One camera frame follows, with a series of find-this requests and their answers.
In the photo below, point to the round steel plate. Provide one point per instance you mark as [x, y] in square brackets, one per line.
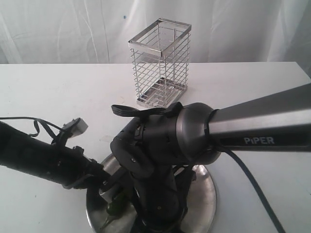
[201, 203]

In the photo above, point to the white backdrop curtain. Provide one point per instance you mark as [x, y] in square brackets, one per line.
[97, 31]

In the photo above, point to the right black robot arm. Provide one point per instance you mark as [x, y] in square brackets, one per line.
[160, 146]

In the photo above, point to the wire mesh utensil holder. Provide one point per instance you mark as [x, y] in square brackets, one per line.
[160, 56]

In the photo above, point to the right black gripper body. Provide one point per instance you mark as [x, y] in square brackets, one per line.
[161, 200]

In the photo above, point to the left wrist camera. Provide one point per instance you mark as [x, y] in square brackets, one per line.
[75, 128]

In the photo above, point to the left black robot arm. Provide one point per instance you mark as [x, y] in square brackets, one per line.
[56, 163]

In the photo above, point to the green chili pepper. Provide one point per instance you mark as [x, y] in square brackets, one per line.
[116, 208]

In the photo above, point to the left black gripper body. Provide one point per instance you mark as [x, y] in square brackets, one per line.
[87, 172]

